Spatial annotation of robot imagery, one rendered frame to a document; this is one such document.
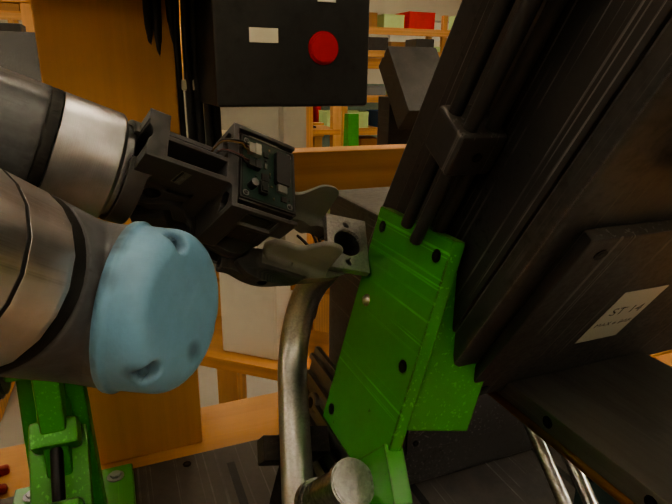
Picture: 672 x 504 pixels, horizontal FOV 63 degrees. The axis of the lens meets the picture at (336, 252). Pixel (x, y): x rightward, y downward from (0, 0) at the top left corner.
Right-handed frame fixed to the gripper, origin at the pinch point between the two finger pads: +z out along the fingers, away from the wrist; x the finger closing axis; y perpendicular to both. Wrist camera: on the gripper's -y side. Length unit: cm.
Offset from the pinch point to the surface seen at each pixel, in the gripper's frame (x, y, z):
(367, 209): 9.5, -3.7, 8.8
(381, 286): -4.6, 4.1, 2.0
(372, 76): 770, -514, 549
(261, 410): -4.5, -41.5, 17.7
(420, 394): -13.6, 4.7, 4.3
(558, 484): -20.3, 6.8, 17.4
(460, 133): -2.1, 19.4, -5.1
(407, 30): 579, -292, 395
